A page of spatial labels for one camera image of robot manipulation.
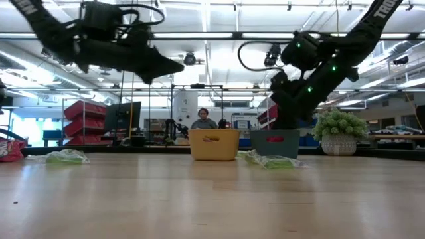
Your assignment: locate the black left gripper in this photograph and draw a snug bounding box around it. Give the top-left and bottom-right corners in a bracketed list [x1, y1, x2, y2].
[78, 29, 185, 76]

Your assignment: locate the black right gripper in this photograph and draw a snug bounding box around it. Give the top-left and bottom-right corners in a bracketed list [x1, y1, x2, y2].
[270, 71, 319, 130]

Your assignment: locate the blue plastic bin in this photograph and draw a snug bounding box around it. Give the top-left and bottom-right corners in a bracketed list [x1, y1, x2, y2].
[249, 129, 301, 159]

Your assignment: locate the green candy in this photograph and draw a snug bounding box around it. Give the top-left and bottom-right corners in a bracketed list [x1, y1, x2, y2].
[26, 148, 91, 166]
[236, 149, 258, 159]
[244, 151, 308, 171]

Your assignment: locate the yellow plastic bin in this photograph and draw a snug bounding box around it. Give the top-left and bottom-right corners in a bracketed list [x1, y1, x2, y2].
[188, 128, 240, 162]

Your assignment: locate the red storage bin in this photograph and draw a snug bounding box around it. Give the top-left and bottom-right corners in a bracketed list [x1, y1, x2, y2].
[65, 134, 113, 147]
[63, 100, 108, 121]
[256, 104, 278, 125]
[63, 117, 108, 137]

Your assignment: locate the black ceiling spotlight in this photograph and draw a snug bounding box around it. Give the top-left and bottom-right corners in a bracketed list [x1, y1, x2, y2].
[183, 52, 198, 66]

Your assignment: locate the small screen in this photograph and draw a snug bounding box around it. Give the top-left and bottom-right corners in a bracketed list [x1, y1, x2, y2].
[234, 119, 251, 131]

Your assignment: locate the white tank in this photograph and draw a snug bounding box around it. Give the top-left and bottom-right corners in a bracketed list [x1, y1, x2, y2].
[173, 89, 199, 129]

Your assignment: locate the green plant in white pot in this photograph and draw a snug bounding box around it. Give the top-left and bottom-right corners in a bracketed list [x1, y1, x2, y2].
[312, 109, 369, 157]

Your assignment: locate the large black monitor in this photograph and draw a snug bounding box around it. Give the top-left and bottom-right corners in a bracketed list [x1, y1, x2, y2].
[104, 101, 142, 132]

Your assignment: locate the person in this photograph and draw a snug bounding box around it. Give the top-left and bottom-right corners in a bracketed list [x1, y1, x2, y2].
[190, 107, 219, 130]

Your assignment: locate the wooden table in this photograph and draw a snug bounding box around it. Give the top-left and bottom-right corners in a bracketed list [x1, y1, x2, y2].
[368, 133, 425, 141]

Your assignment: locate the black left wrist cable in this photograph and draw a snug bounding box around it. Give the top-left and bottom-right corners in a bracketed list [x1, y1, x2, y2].
[116, 3, 166, 28]

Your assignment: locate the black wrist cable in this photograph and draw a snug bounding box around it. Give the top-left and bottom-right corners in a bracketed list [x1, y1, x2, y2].
[236, 40, 290, 72]
[116, 3, 166, 28]

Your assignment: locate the black ceiling camera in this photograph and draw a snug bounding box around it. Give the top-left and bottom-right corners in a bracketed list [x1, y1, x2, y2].
[264, 42, 282, 67]

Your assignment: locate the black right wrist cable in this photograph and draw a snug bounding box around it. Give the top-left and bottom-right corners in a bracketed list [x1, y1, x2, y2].
[236, 40, 290, 72]

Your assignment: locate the black overhead frame beam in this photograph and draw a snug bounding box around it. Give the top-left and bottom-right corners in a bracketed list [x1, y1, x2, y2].
[0, 31, 425, 42]

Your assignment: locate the black aluminium table frame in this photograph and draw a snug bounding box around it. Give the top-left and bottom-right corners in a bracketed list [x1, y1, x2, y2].
[21, 145, 425, 163]

